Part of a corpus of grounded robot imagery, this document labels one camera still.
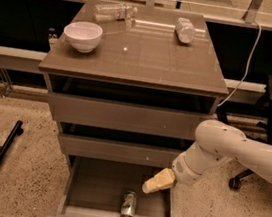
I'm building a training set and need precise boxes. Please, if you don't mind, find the open bottom drawer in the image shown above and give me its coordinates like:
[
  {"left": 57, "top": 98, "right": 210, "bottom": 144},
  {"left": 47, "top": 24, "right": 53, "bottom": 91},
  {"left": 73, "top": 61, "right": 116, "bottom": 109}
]
[{"left": 48, "top": 157, "right": 175, "bottom": 217}]

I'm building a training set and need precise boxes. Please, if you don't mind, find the middle drawer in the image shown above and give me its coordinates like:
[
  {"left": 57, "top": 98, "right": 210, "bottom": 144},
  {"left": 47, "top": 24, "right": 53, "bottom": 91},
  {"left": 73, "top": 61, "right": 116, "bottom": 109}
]
[{"left": 58, "top": 133, "right": 182, "bottom": 168}]

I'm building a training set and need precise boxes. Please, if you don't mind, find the grey drawer cabinet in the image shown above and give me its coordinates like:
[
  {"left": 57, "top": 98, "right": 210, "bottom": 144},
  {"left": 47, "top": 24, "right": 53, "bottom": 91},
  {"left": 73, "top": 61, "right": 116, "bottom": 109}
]
[{"left": 17, "top": 0, "right": 239, "bottom": 217}]

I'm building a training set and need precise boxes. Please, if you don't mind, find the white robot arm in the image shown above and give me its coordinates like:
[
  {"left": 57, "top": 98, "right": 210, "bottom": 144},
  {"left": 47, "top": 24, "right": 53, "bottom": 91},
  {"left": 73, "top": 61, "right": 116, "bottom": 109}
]
[{"left": 142, "top": 119, "right": 272, "bottom": 194}]

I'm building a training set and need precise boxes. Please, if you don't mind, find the crushed clear plastic bottle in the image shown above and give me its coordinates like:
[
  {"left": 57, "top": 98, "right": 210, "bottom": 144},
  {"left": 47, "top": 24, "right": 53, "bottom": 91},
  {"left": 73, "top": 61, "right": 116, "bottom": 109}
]
[{"left": 174, "top": 18, "right": 196, "bottom": 44}]

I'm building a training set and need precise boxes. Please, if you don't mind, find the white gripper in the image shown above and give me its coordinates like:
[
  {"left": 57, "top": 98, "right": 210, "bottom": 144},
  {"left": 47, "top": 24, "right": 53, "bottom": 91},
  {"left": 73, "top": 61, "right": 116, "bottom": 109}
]
[{"left": 140, "top": 146, "right": 206, "bottom": 202}]

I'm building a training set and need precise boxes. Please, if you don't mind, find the white bowl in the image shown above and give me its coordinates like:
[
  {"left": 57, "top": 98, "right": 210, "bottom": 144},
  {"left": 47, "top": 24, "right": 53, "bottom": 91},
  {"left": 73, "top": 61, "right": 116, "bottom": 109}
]
[{"left": 64, "top": 21, "right": 103, "bottom": 53}]

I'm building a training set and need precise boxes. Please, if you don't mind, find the white cable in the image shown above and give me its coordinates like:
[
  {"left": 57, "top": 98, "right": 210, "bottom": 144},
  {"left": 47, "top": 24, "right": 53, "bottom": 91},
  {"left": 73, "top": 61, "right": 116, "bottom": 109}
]
[{"left": 216, "top": 17, "right": 263, "bottom": 112}]

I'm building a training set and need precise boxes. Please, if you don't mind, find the small bottle behind cabinet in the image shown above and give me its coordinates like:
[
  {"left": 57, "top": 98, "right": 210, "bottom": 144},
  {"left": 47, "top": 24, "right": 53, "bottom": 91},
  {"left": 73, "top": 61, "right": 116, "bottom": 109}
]
[{"left": 48, "top": 28, "right": 58, "bottom": 49}]

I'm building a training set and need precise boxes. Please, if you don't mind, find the top drawer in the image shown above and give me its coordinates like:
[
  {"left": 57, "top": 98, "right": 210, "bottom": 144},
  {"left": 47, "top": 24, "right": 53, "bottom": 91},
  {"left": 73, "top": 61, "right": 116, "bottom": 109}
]
[{"left": 48, "top": 92, "right": 215, "bottom": 140}]

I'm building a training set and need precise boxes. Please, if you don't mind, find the clear plastic water bottle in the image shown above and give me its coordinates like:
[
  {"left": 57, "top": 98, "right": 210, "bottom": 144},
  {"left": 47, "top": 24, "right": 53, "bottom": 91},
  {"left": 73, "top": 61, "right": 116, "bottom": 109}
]
[{"left": 93, "top": 3, "right": 138, "bottom": 22}]

